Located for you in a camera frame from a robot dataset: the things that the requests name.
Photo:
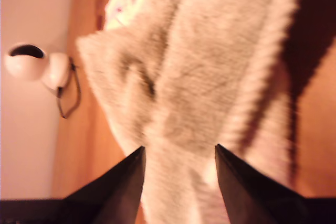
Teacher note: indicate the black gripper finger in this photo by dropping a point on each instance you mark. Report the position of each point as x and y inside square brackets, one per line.
[244, 197]
[118, 190]

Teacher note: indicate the white round security camera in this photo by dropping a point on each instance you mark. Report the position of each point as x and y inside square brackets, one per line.
[23, 69]

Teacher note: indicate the white towel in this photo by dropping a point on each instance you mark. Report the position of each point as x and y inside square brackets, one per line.
[270, 150]

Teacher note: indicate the beige fluffy tea towel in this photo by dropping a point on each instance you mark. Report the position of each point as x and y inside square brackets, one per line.
[199, 64]

